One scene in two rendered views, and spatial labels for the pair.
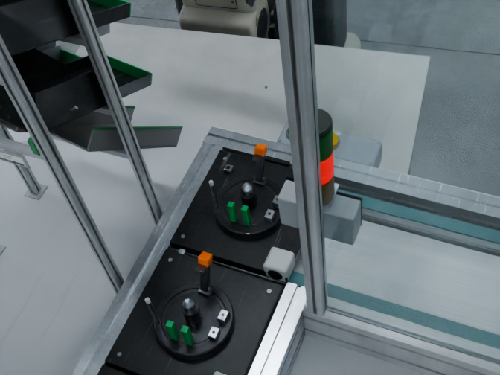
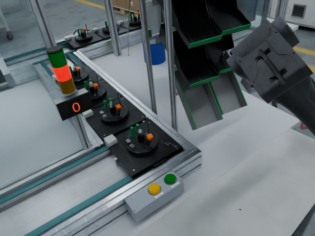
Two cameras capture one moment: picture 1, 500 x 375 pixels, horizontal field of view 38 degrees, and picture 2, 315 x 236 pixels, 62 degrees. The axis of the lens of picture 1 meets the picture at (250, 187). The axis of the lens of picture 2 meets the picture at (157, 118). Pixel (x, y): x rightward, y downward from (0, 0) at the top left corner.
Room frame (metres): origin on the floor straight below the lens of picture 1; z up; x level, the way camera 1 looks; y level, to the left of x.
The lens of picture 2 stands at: (1.26, -0.66, 1.73)
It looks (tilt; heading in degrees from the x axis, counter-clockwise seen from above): 38 degrees down; 118
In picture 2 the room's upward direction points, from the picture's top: 6 degrees counter-clockwise
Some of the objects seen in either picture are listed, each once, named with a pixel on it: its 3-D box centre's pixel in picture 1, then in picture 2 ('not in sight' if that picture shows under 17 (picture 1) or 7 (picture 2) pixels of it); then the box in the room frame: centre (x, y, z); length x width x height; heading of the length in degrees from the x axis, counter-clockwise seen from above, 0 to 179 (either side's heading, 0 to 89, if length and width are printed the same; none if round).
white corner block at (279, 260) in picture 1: (279, 264); (110, 141); (0.68, -0.03, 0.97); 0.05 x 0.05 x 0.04; 59
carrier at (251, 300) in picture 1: (191, 311); (112, 108); (0.60, 0.14, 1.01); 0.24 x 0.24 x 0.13; 59
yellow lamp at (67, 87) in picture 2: not in sight; (66, 84); (0.62, -0.10, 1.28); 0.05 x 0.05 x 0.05
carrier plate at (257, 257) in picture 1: (251, 211); (142, 145); (0.82, 0.01, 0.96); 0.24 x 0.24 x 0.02; 59
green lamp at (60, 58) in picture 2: not in sight; (57, 57); (0.62, -0.10, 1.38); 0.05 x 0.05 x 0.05
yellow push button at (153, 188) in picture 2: not in sight; (154, 189); (0.96, -0.18, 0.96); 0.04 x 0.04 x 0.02
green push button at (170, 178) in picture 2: not in sight; (170, 179); (1.00, -0.12, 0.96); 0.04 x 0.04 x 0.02
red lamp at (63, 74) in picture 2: not in sight; (62, 71); (0.62, -0.10, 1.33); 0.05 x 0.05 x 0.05
